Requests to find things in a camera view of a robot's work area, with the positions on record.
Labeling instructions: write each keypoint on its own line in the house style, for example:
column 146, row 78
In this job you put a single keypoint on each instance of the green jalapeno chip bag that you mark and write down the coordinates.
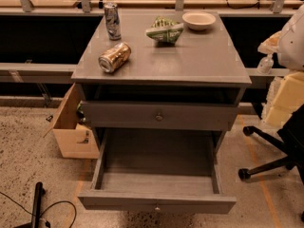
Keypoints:
column 165, row 30

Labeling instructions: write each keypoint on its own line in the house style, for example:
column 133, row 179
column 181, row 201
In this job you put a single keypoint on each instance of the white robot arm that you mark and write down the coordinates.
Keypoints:
column 288, row 43

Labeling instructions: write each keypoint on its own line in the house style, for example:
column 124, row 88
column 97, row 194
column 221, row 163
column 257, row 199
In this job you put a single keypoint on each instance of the grey wooden drawer cabinet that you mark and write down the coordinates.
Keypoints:
column 202, row 68

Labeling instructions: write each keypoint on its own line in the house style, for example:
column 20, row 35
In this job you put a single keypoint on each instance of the closed grey middle drawer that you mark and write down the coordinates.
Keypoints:
column 159, row 116

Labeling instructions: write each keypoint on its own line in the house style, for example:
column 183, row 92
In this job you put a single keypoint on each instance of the open grey bottom drawer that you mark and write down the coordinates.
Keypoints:
column 154, row 170

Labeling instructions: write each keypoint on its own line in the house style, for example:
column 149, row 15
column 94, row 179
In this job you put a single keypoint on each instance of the gold can lying sideways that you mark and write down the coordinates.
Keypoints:
column 114, row 57

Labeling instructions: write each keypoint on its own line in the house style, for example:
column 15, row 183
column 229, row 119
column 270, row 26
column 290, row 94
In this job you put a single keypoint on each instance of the open cardboard box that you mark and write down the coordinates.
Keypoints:
column 74, row 140

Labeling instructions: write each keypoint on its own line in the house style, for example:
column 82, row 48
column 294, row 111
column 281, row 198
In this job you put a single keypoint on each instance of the white paper bowl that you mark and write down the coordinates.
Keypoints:
column 198, row 20

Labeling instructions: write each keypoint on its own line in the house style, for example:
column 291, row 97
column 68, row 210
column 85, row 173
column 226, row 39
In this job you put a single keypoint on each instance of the upright silver blue can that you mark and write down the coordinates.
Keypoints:
column 112, row 21

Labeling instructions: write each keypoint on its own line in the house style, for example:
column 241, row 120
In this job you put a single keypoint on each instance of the clear hand sanitizer bottle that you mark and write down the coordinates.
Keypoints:
column 265, row 64

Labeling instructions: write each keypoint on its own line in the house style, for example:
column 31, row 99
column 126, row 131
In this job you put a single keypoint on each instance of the yellow foam block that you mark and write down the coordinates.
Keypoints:
column 284, row 97

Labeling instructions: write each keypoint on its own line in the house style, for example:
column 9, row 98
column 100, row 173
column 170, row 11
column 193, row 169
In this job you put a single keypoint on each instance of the black office chair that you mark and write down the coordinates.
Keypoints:
column 291, row 143

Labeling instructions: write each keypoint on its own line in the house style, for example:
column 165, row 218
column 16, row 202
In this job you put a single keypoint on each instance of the black floor stand pole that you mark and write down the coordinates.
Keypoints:
column 36, row 217

